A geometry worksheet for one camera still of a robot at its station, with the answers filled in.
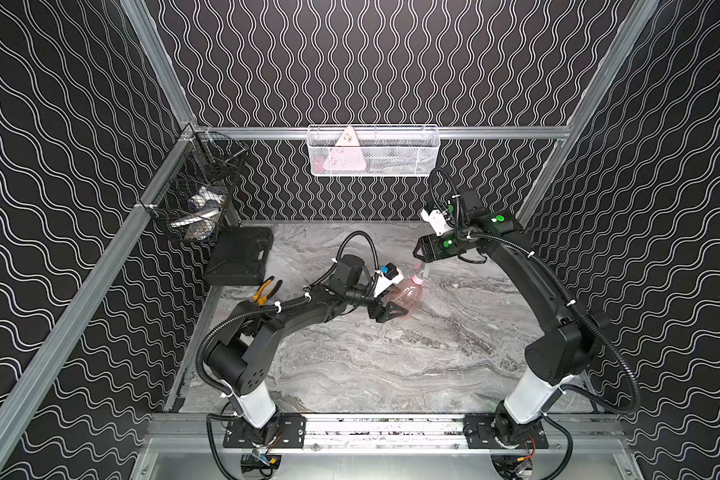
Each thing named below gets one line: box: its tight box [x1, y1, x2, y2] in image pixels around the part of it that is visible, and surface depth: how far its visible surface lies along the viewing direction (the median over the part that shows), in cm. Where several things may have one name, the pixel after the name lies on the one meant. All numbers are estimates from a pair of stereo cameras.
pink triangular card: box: [323, 126, 366, 171], surface depth 92 cm
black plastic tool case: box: [204, 227, 274, 286], surface depth 105 cm
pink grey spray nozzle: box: [411, 262, 430, 285], surface depth 77 cm
